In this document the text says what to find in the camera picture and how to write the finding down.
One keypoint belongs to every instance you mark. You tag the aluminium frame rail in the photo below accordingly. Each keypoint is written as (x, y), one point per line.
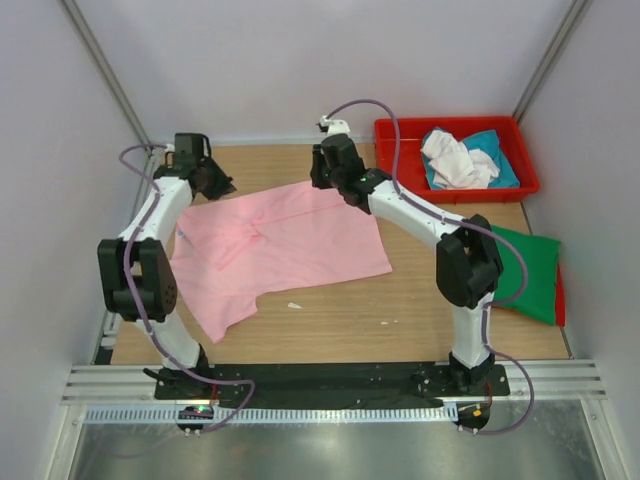
(551, 379)

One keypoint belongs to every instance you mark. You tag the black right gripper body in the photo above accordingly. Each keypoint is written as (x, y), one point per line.
(320, 173)

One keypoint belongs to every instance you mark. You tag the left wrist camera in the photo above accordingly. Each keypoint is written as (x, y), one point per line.
(189, 150)

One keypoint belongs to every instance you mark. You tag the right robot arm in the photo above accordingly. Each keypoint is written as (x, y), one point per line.
(468, 264)

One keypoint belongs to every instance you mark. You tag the green folded t-shirt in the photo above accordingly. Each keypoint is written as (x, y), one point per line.
(541, 258)

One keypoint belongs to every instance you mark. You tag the pink t-shirt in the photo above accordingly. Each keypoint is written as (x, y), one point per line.
(228, 253)

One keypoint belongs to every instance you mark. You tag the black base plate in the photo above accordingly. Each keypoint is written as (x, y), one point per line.
(328, 385)

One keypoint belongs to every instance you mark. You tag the red plastic bin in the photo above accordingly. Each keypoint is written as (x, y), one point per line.
(412, 172)

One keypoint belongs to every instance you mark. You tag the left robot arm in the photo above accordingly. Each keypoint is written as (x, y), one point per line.
(138, 283)

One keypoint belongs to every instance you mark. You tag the white crumpled t-shirt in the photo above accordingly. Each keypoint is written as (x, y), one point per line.
(453, 166)

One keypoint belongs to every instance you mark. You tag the teal crumpled t-shirt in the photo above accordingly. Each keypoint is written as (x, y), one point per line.
(489, 142)

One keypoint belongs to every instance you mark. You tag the white slotted cable duct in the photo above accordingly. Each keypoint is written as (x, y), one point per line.
(198, 414)

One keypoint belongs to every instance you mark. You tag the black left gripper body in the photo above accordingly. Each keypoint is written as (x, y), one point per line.
(215, 179)

